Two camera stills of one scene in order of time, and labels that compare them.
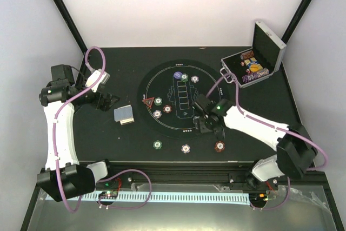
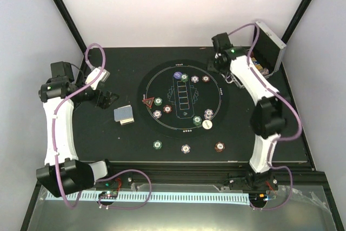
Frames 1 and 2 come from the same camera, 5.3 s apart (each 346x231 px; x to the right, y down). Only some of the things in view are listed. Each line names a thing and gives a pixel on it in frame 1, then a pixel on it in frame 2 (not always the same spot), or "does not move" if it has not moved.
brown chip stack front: x=219 y=146 does not move
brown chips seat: x=167 y=109 does not move
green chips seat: x=158 y=101 does not move
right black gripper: x=204 y=129 -> x=211 y=67
